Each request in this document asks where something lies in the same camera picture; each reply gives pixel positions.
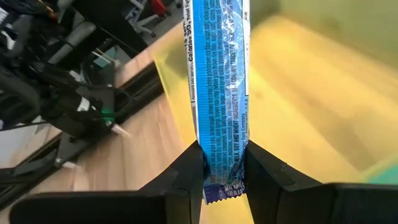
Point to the white office chair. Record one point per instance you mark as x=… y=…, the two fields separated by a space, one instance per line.
x=146 y=18

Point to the black metal rig frame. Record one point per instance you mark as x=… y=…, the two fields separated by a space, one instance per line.
x=136 y=93

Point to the grey office chair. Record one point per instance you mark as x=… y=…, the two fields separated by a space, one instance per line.
x=74 y=40

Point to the teal plastic bin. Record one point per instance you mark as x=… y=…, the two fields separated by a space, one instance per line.
x=385 y=174

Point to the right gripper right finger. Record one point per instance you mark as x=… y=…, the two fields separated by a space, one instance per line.
x=295 y=205

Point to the oatmeal raisin granola bar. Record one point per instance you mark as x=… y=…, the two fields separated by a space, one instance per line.
x=217 y=77

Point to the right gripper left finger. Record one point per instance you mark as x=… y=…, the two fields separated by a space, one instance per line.
x=140 y=208

